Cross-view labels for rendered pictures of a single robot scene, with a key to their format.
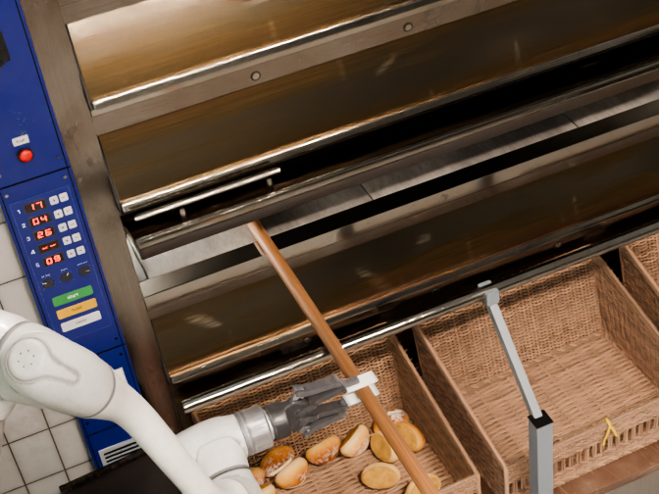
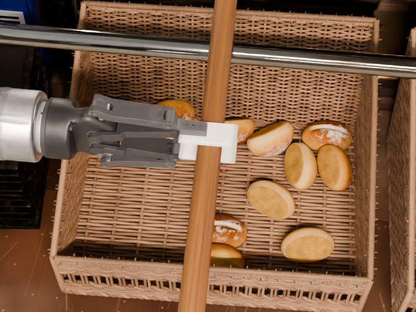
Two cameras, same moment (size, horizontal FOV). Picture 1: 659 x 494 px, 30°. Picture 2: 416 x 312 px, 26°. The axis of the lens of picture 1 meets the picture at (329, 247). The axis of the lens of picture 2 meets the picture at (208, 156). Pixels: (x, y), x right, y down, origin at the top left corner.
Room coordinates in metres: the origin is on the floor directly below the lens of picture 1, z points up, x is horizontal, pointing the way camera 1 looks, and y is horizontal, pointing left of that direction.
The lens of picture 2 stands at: (1.24, -0.25, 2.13)
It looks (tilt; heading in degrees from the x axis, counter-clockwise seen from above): 59 degrees down; 23
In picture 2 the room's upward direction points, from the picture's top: straight up
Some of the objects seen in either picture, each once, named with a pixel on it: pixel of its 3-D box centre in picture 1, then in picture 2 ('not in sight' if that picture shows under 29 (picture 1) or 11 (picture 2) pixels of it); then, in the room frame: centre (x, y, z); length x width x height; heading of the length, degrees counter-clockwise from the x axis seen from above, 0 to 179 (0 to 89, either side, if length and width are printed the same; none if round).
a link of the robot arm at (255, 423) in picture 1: (255, 429); (23, 125); (1.70, 0.20, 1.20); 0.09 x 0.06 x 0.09; 17
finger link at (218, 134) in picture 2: (359, 381); (208, 134); (1.77, -0.02, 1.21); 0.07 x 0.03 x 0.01; 107
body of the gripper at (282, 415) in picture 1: (289, 416); (82, 130); (1.72, 0.13, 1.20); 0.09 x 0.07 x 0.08; 107
